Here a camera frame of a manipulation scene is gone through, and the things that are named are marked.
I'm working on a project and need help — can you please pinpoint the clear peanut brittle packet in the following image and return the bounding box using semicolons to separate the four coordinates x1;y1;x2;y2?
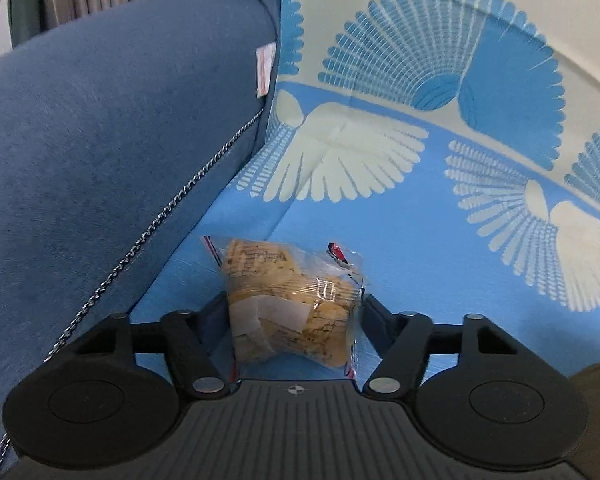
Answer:
202;235;365;378

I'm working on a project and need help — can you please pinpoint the blue white patterned sofa cover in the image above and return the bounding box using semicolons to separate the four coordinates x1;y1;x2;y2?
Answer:
132;0;600;375

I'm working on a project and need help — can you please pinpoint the blue sofa armrest cushion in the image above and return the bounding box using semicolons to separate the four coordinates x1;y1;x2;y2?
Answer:
0;0;279;441

